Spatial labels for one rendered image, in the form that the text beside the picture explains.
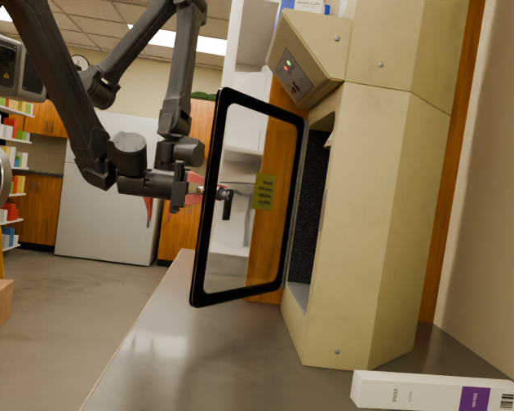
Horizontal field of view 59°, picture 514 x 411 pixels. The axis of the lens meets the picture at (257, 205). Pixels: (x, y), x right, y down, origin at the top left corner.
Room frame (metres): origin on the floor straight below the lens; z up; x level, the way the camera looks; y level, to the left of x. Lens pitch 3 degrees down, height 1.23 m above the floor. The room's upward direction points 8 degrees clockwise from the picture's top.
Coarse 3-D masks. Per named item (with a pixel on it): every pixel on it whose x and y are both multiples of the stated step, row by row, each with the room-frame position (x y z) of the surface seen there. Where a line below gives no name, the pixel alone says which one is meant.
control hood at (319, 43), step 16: (288, 16) 0.74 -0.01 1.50; (304, 16) 0.74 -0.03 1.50; (320, 16) 0.74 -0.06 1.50; (336, 16) 0.75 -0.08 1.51; (288, 32) 0.77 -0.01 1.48; (304, 32) 0.74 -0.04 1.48; (320, 32) 0.74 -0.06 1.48; (336, 32) 0.74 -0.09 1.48; (272, 48) 0.92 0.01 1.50; (288, 48) 0.83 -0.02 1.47; (304, 48) 0.75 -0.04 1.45; (320, 48) 0.74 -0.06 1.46; (336, 48) 0.74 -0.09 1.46; (272, 64) 1.01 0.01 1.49; (304, 64) 0.81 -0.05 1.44; (320, 64) 0.75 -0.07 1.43; (336, 64) 0.75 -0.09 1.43; (320, 80) 0.79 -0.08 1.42; (336, 80) 0.75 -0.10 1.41; (304, 96) 0.94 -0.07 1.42; (320, 96) 0.89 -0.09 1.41
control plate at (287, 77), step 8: (288, 56) 0.86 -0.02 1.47; (280, 64) 0.95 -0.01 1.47; (288, 64) 0.89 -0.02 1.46; (296, 64) 0.85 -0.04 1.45; (280, 72) 0.98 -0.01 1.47; (288, 72) 0.93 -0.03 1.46; (296, 72) 0.88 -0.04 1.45; (288, 80) 0.97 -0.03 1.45; (296, 80) 0.91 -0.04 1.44; (304, 80) 0.87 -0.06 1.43; (288, 88) 1.02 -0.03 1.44; (304, 88) 0.90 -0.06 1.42; (296, 96) 1.00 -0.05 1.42
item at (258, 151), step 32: (256, 128) 0.90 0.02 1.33; (288, 128) 1.00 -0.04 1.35; (224, 160) 0.83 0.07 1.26; (256, 160) 0.91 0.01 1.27; (288, 160) 1.01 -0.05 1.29; (256, 192) 0.93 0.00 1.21; (288, 192) 1.03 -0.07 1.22; (224, 224) 0.85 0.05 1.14; (256, 224) 0.94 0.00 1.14; (224, 256) 0.86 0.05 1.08; (256, 256) 0.95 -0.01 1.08; (192, 288) 0.80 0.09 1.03; (224, 288) 0.88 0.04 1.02
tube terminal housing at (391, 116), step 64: (384, 0) 0.75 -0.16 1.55; (448, 0) 0.83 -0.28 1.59; (384, 64) 0.75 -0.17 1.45; (448, 64) 0.86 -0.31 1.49; (320, 128) 1.03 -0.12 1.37; (384, 128) 0.75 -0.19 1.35; (448, 128) 0.90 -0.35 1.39; (384, 192) 0.75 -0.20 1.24; (320, 256) 0.75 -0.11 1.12; (384, 256) 0.75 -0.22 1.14; (320, 320) 0.75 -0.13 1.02; (384, 320) 0.78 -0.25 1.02
